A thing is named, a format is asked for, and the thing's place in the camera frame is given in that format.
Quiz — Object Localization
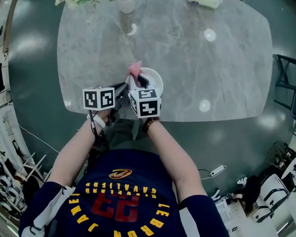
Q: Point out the round white table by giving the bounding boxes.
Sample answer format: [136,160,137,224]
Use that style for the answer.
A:
[281,157,296,180]

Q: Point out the white round plate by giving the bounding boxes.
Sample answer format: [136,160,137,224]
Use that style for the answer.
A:
[125,67,164,99]

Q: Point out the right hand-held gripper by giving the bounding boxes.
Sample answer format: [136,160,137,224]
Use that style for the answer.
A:
[127,74,162,119]

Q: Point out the white power strip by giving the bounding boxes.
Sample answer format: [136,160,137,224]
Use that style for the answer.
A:
[210,164,225,177]

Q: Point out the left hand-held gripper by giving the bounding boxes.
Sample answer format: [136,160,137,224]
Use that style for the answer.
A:
[82,81,129,127]

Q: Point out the person's grey trousers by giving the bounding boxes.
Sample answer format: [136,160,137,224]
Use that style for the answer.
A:
[104,118,151,151]

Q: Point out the person's right forearm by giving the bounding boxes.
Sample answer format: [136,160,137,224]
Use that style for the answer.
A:
[143,121,208,203]

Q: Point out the person's left forearm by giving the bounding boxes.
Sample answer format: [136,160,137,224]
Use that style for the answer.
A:
[47,118,107,190]

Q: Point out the pink cloth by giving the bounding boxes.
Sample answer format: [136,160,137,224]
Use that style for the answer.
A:
[127,60,143,86]

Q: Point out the person's navy jersey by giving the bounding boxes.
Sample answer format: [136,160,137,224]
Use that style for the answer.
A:
[18,149,230,237]

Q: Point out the white wristband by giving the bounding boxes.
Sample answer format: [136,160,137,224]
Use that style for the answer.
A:
[87,113,107,129]

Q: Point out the brown bead bracelet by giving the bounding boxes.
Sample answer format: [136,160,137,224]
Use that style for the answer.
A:
[142,117,161,134]

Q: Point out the white power strip cable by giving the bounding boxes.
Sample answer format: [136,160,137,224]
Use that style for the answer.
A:
[199,165,228,181]

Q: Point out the person's left hand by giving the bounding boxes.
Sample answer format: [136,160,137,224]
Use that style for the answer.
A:
[95,109,112,125]

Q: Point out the white desk black frame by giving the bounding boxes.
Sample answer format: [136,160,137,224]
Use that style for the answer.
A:
[273,53,296,94]

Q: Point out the white chair base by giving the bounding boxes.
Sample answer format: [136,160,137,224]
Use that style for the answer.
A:
[210,189,222,202]

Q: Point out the white wooden stool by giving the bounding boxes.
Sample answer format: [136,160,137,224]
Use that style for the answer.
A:
[15,152,48,183]

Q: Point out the white armchair black trim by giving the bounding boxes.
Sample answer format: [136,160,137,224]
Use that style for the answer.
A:
[251,173,296,223]

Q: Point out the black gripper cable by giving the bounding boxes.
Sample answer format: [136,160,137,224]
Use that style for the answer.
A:
[88,109,110,162]

